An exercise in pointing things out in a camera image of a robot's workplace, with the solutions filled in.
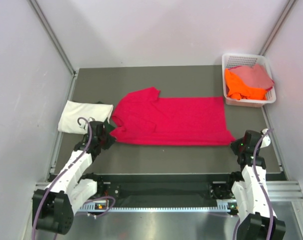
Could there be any grey slotted cable duct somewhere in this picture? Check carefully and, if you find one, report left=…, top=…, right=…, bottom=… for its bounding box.
left=78, top=201, right=238, bottom=213

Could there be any dark grey table mat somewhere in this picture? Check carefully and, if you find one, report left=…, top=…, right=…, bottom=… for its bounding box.
left=51, top=65, right=284, bottom=175

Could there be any orange t-shirt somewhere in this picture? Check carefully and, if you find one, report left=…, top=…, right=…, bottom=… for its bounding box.
left=224, top=68, right=267, bottom=101

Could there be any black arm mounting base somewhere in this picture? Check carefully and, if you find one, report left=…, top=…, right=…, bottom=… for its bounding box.
left=47, top=172, right=287, bottom=201

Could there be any folded white t-shirt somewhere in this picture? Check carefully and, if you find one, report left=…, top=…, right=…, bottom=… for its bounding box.
left=57, top=100, right=114, bottom=135

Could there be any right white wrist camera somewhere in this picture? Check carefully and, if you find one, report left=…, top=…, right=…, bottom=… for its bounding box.
left=260, top=128, right=271, bottom=148

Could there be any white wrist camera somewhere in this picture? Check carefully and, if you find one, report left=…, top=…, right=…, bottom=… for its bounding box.
left=77, top=117, right=95, bottom=131
left=260, top=128, right=271, bottom=148

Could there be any white plastic basket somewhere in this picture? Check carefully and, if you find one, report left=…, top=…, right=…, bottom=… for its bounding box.
left=221, top=53, right=277, bottom=108

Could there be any crimson red t-shirt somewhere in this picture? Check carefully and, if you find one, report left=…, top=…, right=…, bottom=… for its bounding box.
left=110, top=87, right=235, bottom=146

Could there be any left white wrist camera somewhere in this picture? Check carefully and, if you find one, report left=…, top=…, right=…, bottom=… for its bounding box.
left=77, top=117, right=95, bottom=131

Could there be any folded dark green t-shirt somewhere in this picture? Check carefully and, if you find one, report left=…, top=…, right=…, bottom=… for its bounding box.
left=93, top=101, right=115, bottom=133

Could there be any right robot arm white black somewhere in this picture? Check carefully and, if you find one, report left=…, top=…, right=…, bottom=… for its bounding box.
left=224, top=128, right=286, bottom=240

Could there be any pink t-shirt in basket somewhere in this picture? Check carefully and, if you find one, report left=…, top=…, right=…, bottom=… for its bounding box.
left=228, top=64, right=275, bottom=91

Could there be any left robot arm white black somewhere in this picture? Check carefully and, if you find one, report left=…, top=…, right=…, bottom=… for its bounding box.
left=31, top=117, right=116, bottom=240

